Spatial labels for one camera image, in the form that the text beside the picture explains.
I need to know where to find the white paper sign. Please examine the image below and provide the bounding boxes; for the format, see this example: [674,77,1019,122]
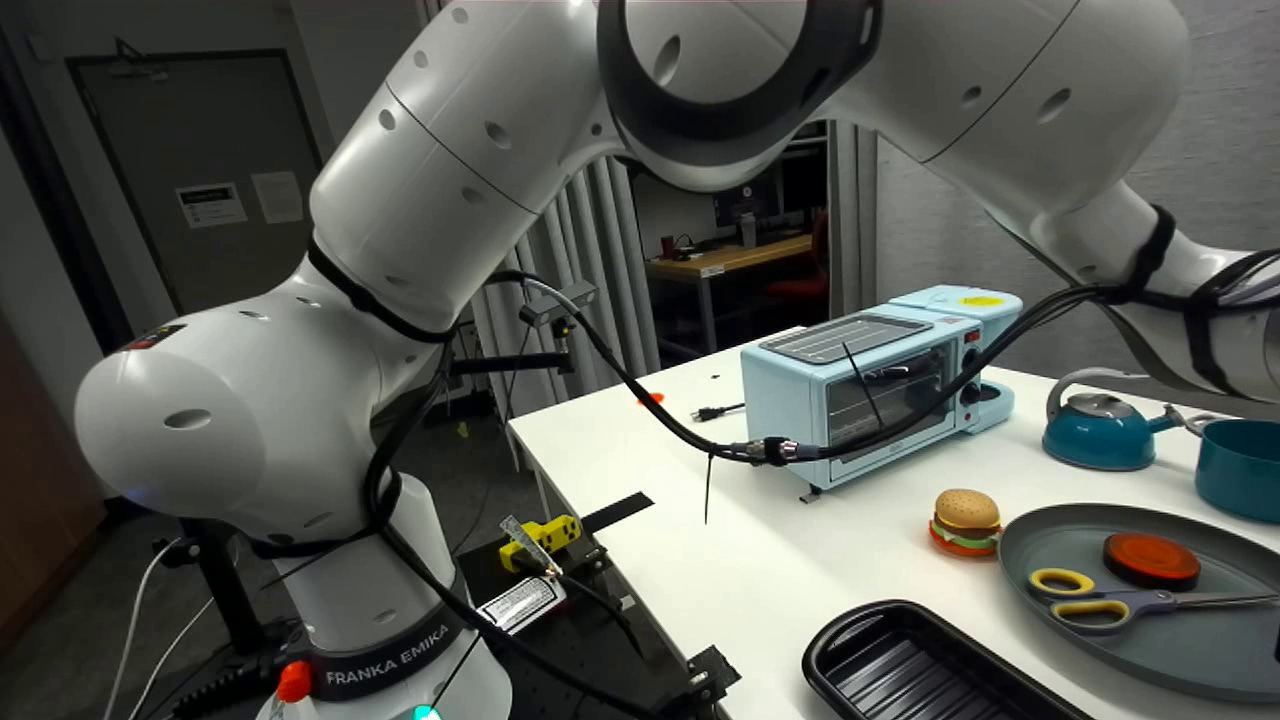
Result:
[175,181,249,230]
[249,171,305,225]

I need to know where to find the white label tag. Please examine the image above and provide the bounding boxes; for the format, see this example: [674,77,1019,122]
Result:
[477,574,568,635]

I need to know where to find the white bottle with orange cap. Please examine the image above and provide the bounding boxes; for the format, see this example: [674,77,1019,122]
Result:
[254,659,323,720]

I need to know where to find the orange round disc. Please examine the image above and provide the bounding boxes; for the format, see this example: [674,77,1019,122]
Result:
[1102,531,1202,592]

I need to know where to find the white curtain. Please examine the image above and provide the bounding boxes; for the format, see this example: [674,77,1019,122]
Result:
[468,150,663,423]
[827,120,880,328]

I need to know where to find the red chair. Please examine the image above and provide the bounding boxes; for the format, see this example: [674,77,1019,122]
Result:
[764,208,831,304]

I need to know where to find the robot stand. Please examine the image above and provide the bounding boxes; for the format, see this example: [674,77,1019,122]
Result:
[170,490,743,720]

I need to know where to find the wooden desk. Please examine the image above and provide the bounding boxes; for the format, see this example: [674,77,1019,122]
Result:
[644,232,814,358]

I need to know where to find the toaster oven door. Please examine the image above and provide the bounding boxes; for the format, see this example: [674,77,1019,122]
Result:
[820,343,963,467]

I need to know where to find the yellow handled scissors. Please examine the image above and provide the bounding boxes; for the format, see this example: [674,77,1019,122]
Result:
[1027,566,1280,637]

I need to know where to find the teal kettle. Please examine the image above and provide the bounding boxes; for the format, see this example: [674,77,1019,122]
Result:
[1041,367,1188,472]

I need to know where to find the monitor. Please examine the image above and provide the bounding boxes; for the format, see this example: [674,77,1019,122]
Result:
[711,163,803,228]

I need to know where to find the black tape strip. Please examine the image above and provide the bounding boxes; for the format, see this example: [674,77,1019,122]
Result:
[579,491,657,533]

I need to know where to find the yellow outlet adapter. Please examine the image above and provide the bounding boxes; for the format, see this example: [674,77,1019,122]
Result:
[497,514,584,574]

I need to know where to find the grey door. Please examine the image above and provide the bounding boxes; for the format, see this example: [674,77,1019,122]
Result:
[67,47,327,323]

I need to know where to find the camera on mount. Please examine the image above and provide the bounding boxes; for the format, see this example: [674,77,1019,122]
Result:
[449,281,600,403]

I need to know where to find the toy burger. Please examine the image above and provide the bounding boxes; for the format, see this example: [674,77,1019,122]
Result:
[927,488,1004,559]

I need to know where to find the teal pot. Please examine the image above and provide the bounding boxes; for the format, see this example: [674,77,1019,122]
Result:
[1163,403,1280,524]

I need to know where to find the black clamp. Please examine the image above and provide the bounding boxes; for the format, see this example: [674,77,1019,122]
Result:
[684,644,743,705]

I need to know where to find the light blue toaster oven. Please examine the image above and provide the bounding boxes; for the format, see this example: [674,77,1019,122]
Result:
[739,285,1025,503]

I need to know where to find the grey oval plate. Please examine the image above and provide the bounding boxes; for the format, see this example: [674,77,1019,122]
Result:
[997,502,1280,704]

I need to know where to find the black ribbed tray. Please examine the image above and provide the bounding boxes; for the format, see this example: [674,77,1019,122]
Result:
[801,599,1097,720]

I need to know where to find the white cable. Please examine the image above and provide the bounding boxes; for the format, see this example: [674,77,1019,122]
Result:
[98,538,217,720]

